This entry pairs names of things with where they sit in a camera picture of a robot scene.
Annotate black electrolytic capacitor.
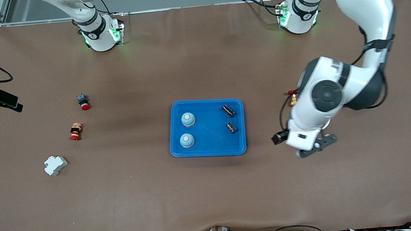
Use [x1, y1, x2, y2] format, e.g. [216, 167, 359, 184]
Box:
[222, 104, 237, 119]

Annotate blue desk bell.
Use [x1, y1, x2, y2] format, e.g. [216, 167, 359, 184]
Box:
[179, 132, 196, 149]
[180, 111, 197, 128]

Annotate blue plastic tray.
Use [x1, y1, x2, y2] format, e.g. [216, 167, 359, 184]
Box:
[166, 96, 248, 161]

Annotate red push button grey body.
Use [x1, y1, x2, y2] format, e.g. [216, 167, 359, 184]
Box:
[77, 93, 91, 112]

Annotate yellow black emergency stop button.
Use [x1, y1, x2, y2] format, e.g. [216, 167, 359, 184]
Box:
[68, 122, 84, 142]

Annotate white circuit breaker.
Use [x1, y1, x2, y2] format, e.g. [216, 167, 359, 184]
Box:
[43, 154, 69, 177]

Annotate brown table mat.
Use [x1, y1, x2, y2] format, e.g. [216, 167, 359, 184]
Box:
[0, 0, 411, 231]

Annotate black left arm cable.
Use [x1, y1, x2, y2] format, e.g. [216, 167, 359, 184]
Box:
[272, 23, 403, 131]

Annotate brass valve with red handle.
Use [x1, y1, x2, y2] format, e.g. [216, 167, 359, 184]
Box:
[287, 90, 299, 107]

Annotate black base cable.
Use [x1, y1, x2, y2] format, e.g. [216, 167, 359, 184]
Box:
[242, 0, 284, 19]

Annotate silver table edge rail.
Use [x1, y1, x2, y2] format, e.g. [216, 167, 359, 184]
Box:
[0, 0, 327, 26]

